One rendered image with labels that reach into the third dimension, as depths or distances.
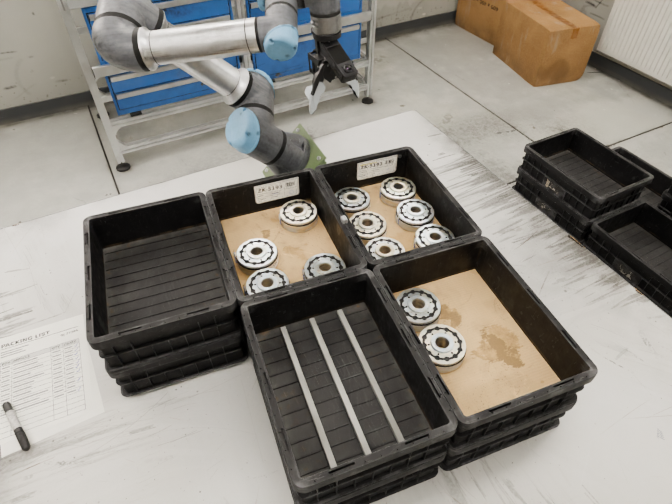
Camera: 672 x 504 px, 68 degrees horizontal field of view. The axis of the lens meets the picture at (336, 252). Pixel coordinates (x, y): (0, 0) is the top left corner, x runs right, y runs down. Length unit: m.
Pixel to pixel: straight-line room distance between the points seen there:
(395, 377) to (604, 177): 1.54
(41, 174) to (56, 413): 2.22
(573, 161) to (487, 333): 1.36
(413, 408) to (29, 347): 0.95
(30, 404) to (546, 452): 1.14
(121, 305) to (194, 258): 0.21
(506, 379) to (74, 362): 1.00
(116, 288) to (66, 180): 1.98
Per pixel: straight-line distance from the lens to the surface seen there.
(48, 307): 1.53
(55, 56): 3.82
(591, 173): 2.36
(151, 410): 1.24
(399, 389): 1.06
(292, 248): 1.30
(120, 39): 1.30
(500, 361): 1.14
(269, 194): 1.39
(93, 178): 3.20
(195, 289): 1.25
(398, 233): 1.34
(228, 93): 1.53
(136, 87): 3.00
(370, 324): 1.14
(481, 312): 1.21
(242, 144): 1.46
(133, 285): 1.31
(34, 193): 3.24
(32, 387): 1.39
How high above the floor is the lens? 1.75
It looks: 46 degrees down
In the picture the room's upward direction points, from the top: straight up
